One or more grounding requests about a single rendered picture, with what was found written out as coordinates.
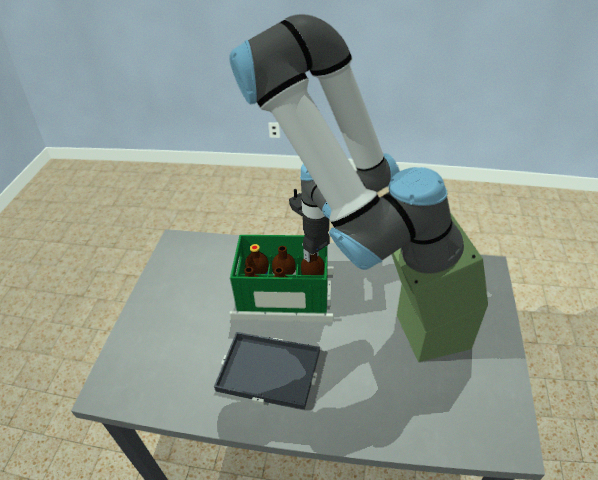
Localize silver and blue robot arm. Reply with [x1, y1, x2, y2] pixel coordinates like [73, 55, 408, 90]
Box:
[230, 14, 464, 273]

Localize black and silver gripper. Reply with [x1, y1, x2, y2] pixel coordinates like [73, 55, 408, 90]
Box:
[289, 189, 330, 262]

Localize green bottle crate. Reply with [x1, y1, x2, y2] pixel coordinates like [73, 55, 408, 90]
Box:
[230, 235, 328, 313]

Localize grey flat bar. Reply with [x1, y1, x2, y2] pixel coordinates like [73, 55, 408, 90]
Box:
[230, 266, 334, 405]

